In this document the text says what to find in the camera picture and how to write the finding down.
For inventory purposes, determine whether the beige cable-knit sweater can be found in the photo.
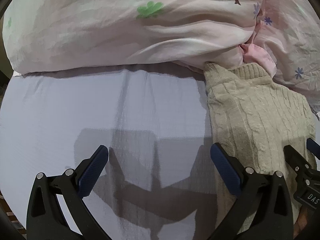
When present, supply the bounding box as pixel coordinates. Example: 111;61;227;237
203;62;318;240

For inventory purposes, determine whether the person's right hand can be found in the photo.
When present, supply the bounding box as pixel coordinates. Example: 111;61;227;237
293;206;312;239

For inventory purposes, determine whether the lavender bed sheet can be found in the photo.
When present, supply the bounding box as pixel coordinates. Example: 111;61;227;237
1;64;216;239

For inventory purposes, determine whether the pink floral duvet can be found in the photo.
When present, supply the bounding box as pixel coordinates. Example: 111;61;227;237
2;0;319;108

